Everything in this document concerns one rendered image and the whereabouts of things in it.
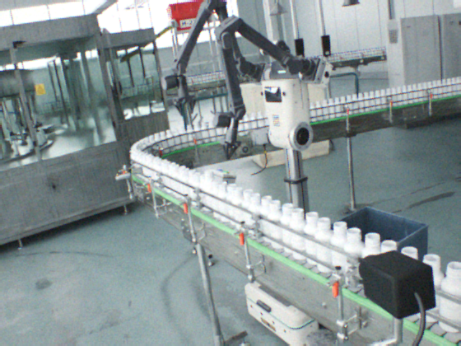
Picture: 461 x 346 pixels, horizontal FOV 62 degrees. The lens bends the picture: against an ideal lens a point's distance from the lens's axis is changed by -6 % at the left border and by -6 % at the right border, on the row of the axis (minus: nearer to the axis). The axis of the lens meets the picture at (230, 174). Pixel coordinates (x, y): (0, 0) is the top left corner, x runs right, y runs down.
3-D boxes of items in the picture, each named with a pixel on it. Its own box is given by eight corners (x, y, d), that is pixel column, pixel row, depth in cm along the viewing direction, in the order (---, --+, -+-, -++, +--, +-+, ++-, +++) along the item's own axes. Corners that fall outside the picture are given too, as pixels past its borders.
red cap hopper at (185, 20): (192, 143, 835) (167, 3, 755) (187, 137, 902) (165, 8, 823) (235, 135, 852) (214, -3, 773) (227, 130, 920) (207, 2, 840)
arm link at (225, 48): (232, 30, 166) (223, 24, 174) (219, 35, 165) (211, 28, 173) (249, 117, 193) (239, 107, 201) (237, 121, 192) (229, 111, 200)
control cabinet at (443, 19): (460, 110, 765) (457, 11, 711) (479, 114, 718) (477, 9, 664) (428, 117, 750) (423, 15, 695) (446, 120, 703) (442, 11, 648)
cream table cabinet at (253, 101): (313, 146, 668) (305, 74, 634) (330, 153, 610) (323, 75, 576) (249, 159, 647) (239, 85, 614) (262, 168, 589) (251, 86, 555)
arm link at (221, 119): (246, 110, 191) (239, 103, 198) (224, 107, 186) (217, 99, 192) (238, 133, 196) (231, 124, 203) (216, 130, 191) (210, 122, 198)
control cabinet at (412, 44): (425, 118, 748) (419, 15, 694) (443, 121, 701) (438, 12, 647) (389, 125, 733) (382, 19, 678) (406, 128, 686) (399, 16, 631)
